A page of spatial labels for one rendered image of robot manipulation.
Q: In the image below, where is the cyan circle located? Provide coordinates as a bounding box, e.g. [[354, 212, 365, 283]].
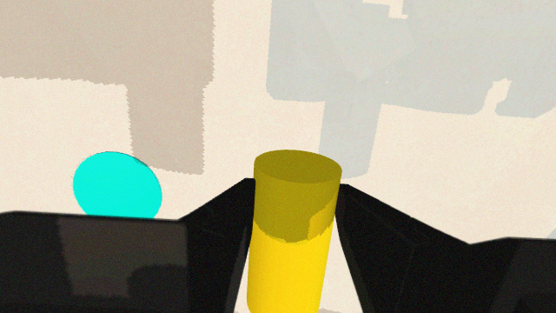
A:
[[72, 151, 162, 218]]

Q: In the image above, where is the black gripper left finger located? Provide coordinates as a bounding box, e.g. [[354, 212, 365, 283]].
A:
[[0, 178, 255, 313]]

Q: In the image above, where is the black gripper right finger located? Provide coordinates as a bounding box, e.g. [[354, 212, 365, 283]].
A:
[[334, 183, 556, 313]]

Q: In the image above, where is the yellow cylinder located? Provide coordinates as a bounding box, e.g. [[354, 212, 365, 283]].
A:
[[247, 150, 342, 313]]

